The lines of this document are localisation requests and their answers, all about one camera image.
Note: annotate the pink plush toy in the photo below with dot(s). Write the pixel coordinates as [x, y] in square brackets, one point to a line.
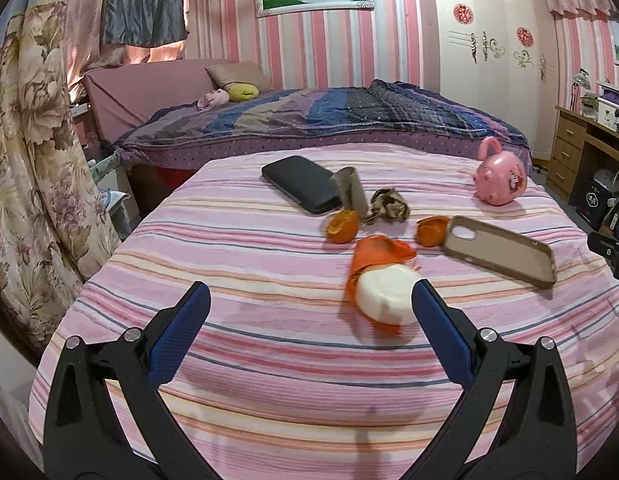
[213, 99]

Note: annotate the yellow plush toy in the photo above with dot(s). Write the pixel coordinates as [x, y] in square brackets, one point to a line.
[242, 92]

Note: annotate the wooden desk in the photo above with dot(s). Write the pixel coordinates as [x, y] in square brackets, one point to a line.
[584, 167]

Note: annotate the white wardrobe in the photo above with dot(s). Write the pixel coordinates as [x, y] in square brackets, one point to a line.
[501, 56]

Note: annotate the black phone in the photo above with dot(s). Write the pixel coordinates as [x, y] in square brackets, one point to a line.
[305, 182]

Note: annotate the floral curtain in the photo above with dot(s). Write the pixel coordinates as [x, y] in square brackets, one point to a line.
[55, 233]

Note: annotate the brown cardboard tube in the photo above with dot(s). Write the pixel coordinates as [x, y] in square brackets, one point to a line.
[350, 191]

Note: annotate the brown pillow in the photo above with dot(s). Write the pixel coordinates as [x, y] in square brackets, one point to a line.
[226, 74]

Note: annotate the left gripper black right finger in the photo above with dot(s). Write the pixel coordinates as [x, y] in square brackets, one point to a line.
[514, 418]

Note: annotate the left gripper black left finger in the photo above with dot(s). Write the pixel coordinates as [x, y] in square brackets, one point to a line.
[83, 436]

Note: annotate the beige phone case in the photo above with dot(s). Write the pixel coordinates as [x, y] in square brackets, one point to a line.
[500, 250]

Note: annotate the orange plastic wrapper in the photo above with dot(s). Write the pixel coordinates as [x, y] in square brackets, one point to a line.
[376, 250]

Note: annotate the pink cartoon mug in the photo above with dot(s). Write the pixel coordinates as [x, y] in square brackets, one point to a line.
[501, 177]

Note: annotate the pink headboard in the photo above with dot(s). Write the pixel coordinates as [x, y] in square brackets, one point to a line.
[125, 97]

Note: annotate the purple plaid blanket bed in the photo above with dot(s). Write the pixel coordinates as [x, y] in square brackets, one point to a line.
[186, 137]

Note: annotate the pink striped bedsheet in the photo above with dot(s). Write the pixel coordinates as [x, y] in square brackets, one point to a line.
[287, 380]

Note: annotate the desk lamp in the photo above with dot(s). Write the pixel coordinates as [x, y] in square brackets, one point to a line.
[580, 83]

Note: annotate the grey window curtain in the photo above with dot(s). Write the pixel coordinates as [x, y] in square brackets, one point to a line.
[143, 23]

